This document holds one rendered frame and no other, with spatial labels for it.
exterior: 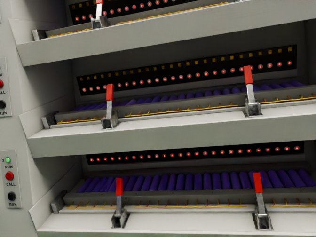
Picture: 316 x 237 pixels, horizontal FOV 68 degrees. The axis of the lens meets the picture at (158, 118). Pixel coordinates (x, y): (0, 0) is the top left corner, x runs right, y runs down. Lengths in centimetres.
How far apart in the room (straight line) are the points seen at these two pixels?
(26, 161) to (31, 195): 7
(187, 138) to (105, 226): 24
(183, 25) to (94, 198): 41
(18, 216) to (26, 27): 41
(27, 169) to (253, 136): 45
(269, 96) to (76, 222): 47
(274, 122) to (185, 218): 24
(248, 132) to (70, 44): 37
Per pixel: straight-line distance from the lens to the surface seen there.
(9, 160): 58
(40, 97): 60
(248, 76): 45
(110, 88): 48
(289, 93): 50
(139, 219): 51
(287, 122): 43
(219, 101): 48
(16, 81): 57
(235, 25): 44
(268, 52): 60
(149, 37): 45
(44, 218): 61
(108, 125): 48
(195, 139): 42
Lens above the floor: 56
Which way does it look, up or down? 1 degrees down
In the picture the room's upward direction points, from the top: 6 degrees counter-clockwise
